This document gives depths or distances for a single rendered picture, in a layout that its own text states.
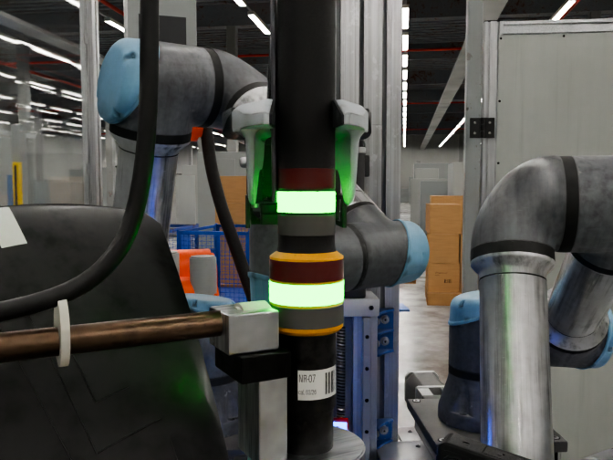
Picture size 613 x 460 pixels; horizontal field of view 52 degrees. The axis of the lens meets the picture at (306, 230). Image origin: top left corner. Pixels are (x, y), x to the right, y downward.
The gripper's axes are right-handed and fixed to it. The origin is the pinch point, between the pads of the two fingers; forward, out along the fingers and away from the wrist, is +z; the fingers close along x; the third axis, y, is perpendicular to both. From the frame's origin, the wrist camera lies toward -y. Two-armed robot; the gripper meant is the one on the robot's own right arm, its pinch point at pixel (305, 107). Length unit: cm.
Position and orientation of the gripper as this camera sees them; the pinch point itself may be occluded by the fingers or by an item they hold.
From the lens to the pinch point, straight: 35.0
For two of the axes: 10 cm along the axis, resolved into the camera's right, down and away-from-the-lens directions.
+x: -10.0, 0.1, -0.7
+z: 0.7, 0.7, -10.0
